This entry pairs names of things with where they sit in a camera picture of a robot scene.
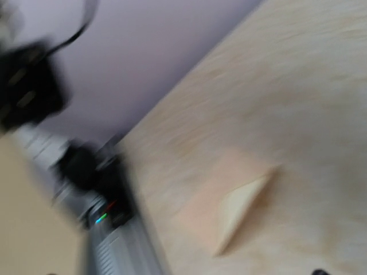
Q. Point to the pink envelope with flap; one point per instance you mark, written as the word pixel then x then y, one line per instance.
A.
pixel 212 216

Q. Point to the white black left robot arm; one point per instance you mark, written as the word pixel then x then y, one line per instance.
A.
pixel 32 92

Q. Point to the aluminium front rail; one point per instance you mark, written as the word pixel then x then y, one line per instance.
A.
pixel 125 250

